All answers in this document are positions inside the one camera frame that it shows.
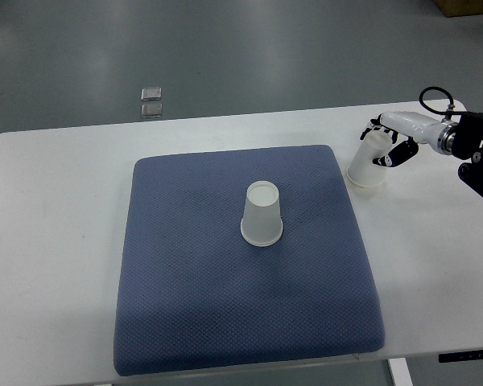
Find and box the black table control panel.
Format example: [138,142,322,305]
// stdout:
[438,350,483,363]

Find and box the white table leg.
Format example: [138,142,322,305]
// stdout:
[387,358,413,386]

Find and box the blue fabric cushion mat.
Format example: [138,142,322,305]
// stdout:
[114,145,385,376]

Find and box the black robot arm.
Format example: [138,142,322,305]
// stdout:
[419,86,483,198]

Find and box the metal floor plate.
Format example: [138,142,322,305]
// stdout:
[141,103,163,119]
[141,86,162,101]

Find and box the upper metal floor plate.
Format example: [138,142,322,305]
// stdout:
[141,86,162,101]

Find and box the brown cardboard box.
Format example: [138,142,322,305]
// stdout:
[435,0,483,18]

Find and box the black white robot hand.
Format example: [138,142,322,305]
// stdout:
[360,112,457,168]

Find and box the lower metal floor plate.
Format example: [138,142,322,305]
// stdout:
[141,103,163,119]

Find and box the white paper cup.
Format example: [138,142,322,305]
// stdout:
[346,130,392,188]
[240,181,283,247]

